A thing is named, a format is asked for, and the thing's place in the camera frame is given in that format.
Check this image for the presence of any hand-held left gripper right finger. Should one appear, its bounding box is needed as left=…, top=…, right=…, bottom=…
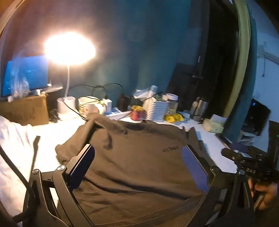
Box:
left=181, top=144, right=256, bottom=227

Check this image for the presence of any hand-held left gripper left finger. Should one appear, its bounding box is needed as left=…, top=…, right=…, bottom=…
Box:
left=23, top=144, right=96, bottom=227

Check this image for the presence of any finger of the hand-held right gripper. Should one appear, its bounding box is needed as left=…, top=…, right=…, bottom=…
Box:
left=221, top=148, right=253, bottom=164

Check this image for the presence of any dark grey t-shirt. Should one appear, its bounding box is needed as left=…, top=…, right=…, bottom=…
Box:
left=55, top=113, right=220, bottom=227

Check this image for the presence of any person's right hand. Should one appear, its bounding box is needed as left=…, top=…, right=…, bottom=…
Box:
left=248, top=178, right=279, bottom=211

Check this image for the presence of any tissue pack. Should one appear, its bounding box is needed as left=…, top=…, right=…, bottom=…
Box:
left=203, top=114, right=227, bottom=133

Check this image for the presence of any white quilted mat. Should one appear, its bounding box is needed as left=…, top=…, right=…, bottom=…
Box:
left=22, top=113, right=238, bottom=219

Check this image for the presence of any black device with lights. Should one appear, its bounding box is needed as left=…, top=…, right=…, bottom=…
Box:
left=244, top=99, right=272, bottom=136

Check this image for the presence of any yellow packet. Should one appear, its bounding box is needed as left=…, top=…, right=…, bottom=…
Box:
left=163, top=113, right=184, bottom=123

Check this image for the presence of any metal cup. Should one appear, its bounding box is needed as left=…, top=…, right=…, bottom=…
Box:
left=190, top=97, right=210, bottom=121

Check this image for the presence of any white desk lamp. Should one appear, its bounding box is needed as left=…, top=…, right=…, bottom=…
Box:
left=44, top=32, right=96, bottom=120

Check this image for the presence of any white printed mug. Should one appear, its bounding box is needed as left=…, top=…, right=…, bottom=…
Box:
left=78, top=96, right=105, bottom=117

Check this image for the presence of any white power strip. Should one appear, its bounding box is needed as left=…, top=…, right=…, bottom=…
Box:
left=105, top=108, right=132, bottom=120

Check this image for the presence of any white charger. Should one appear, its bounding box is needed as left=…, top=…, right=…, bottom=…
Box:
left=102, top=99, right=112, bottom=113

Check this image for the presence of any white perforated basket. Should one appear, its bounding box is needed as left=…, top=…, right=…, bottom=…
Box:
left=143, top=97, right=170, bottom=122

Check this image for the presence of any glass jar with white lid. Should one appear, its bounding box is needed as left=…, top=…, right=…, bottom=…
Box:
left=166, top=93, right=179, bottom=114

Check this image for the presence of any white garment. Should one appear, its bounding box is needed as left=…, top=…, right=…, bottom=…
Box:
left=0, top=115, right=38, bottom=221

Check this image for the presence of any red can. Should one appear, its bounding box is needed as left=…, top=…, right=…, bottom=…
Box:
left=131, top=105, right=144, bottom=121

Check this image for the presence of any black power adapter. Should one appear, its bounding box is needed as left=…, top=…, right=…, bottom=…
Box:
left=118, top=94, right=131, bottom=112

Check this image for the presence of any cardboard box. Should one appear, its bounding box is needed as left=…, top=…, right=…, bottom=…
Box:
left=0, top=93, right=49, bottom=126

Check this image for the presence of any dark cabinet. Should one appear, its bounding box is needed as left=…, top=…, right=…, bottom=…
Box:
left=168, top=63, right=210, bottom=109

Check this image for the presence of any white plastic bag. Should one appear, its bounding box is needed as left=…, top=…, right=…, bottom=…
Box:
left=133, top=85, right=158, bottom=102

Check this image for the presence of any computer screen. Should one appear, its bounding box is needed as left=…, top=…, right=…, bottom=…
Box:
left=2, top=56, right=52, bottom=97

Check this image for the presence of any clear plastic bag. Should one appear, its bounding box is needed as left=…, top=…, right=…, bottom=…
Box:
left=9, top=50, right=31, bottom=97

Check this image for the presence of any coiled black cable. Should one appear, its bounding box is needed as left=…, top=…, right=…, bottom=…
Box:
left=49, top=109, right=60, bottom=121

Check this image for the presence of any black braided cable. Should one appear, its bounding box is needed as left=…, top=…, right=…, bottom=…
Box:
left=0, top=145, right=36, bottom=223

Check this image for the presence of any black power cable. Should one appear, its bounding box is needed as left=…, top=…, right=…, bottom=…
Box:
left=63, top=83, right=125, bottom=120

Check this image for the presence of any yellow-green door frame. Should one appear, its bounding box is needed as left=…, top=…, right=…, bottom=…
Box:
left=222, top=0, right=251, bottom=123

